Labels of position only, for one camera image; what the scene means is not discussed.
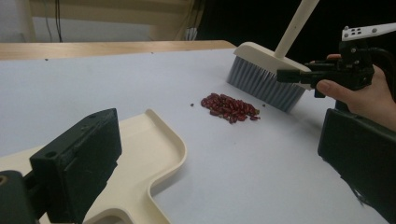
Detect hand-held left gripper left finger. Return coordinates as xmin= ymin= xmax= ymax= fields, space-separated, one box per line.
xmin=28 ymin=107 xmax=123 ymax=224

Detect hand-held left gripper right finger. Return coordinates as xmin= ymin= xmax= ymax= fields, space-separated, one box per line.
xmin=317 ymin=107 xmax=396 ymax=224

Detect cream hand brush grey bristles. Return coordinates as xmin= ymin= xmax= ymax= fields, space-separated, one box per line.
xmin=226 ymin=0 xmax=321 ymax=114

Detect cream plastic dustpan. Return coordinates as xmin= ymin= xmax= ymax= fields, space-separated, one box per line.
xmin=0 ymin=108 xmax=188 ymax=224

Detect pile of red beans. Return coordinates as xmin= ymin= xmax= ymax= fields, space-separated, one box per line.
xmin=190 ymin=92 xmax=267 ymax=125

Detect dark curtain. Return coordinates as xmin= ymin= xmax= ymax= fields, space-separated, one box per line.
xmin=195 ymin=0 xmax=396 ymax=63

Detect white table board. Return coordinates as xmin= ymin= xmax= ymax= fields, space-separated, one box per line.
xmin=0 ymin=48 xmax=390 ymax=224

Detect wooden table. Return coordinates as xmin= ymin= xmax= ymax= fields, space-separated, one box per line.
xmin=0 ymin=39 xmax=237 ymax=62

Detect light wooden furniture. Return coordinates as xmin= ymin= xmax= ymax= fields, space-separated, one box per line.
xmin=27 ymin=0 xmax=202 ymax=42

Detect black hanging cable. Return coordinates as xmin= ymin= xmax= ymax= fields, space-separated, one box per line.
xmin=54 ymin=0 xmax=63 ymax=43

